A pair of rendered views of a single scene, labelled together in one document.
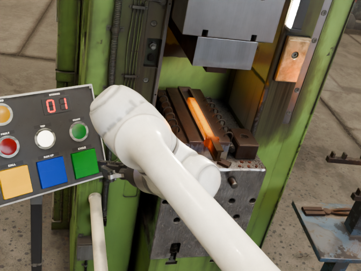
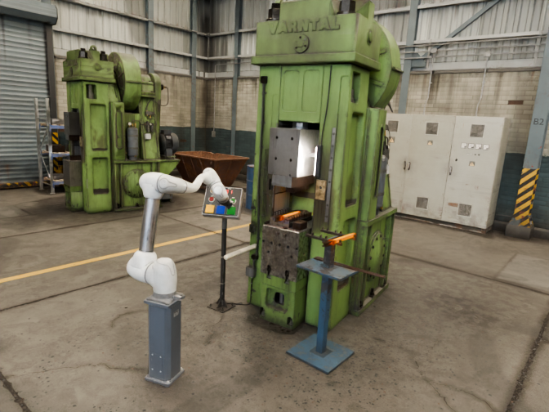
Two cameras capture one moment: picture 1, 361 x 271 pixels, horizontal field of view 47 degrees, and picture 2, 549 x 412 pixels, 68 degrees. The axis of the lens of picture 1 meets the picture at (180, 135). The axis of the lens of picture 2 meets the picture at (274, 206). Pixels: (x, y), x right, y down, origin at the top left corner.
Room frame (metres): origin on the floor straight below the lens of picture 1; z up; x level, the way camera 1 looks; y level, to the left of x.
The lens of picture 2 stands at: (-0.94, -2.75, 1.83)
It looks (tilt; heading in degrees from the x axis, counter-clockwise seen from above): 12 degrees down; 51
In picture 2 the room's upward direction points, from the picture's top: 3 degrees clockwise
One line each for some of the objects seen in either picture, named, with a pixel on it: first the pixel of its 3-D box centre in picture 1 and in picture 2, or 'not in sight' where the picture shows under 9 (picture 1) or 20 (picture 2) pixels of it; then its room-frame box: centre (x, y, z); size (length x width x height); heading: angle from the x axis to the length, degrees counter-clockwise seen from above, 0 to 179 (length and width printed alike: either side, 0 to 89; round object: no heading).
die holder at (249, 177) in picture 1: (188, 171); (295, 245); (1.49, -0.07, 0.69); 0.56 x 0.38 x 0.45; 19
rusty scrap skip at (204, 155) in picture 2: not in sight; (207, 171); (4.21, 6.55, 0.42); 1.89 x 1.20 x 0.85; 101
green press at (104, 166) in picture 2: not in sight; (124, 131); (1.69, 5.29, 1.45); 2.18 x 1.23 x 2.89; 11
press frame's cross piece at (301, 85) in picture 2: not in sight; (312, 95); (1.62, -0.01, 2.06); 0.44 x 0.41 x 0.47; 19
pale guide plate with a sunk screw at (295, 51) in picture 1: (291, 59); (320, 190); (1.49, -0.34, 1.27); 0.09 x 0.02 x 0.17; 109
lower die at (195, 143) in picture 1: (188, 119); (291, 217); (1.46, -0.02, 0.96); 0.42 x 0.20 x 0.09; 19
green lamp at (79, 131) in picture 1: (79, 131); not in sight; (1.02, 0.29, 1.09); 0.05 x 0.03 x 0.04; 109
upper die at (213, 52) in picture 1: (207, 31); (293, 178); (1.46, -0.02, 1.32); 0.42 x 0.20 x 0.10; 19
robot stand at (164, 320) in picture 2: not in sight; (164, 337); (0.11, -0.31, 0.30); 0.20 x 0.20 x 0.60; 31
